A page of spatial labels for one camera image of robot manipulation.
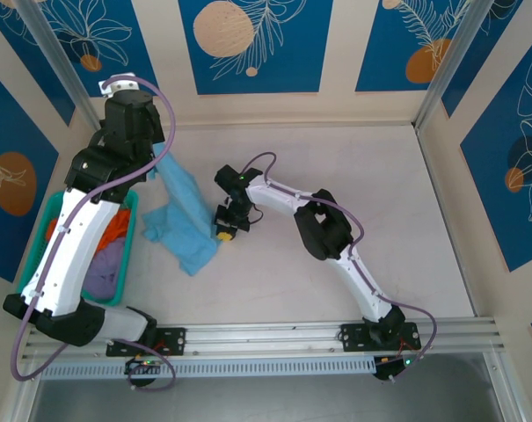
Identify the light blue t-shirt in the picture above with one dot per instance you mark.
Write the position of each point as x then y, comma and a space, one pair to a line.
182, 228

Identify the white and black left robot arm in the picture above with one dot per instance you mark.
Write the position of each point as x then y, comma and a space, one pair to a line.
72, 255

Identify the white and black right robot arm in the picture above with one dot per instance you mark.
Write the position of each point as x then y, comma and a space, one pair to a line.
366, 285

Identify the orange t-shirt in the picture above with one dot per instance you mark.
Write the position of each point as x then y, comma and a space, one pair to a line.
120, 224

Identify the purple t-shirt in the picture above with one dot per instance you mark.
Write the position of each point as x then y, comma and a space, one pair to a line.
105, 272

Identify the teal plastic basket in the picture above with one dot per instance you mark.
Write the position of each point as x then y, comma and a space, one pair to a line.
39, 246

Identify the blue floral wall panel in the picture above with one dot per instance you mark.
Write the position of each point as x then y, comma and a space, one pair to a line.
490, 198
107, 44
2, 132
28, 48
292, 44
388, 44
498, 39

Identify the aluminium mounting rail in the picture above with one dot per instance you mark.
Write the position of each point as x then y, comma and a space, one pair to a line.
265, 338

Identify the aluminium frame post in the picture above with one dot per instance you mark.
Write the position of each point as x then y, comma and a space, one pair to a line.
53, 48
461, 48

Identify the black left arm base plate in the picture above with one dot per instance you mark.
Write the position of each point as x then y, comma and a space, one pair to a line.
173, 340

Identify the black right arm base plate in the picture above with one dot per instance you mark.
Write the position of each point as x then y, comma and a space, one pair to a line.
355, 336

